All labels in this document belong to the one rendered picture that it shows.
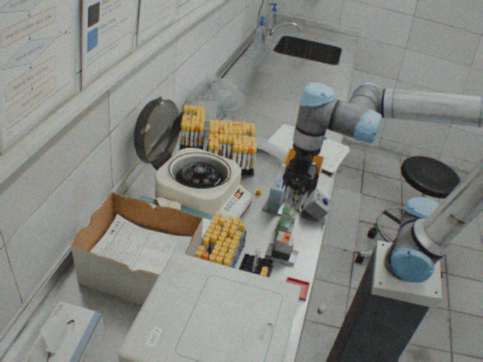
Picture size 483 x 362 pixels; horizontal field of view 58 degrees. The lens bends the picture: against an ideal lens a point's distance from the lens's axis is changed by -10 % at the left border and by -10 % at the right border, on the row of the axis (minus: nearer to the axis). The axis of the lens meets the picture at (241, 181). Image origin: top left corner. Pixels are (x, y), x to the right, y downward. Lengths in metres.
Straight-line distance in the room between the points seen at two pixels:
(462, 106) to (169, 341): 0.83
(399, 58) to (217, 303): 2.96
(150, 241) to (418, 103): 0.80
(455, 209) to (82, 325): 0.92
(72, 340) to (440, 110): 1.02
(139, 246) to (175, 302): 0.47
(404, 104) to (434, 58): 2.49
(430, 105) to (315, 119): 0.29
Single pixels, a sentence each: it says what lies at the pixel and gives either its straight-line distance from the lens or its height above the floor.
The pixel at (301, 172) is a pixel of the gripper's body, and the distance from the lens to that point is 1.17.
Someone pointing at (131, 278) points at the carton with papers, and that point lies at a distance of 1.20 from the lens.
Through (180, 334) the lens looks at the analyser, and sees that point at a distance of 0.85.
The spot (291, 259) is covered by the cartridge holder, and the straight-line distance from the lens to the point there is 1.42.
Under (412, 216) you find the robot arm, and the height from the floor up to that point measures 1.12.
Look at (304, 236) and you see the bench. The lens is 1.52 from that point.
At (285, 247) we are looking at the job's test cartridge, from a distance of 1.39.
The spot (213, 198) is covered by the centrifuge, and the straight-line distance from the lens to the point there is 1.43.
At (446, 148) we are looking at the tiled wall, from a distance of 3.97.
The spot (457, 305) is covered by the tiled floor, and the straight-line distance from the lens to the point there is 2.84.
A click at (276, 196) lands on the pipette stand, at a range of 1.54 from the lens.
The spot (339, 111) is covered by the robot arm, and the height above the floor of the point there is 1.40.
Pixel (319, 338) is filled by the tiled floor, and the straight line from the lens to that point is 2.38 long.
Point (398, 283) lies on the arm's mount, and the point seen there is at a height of 0.91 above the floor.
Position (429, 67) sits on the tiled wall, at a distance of 3.67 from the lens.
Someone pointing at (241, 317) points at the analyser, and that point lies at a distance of 0.88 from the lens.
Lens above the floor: 1.87
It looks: 36 degrees down
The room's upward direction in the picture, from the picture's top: 8 degrees clockwise
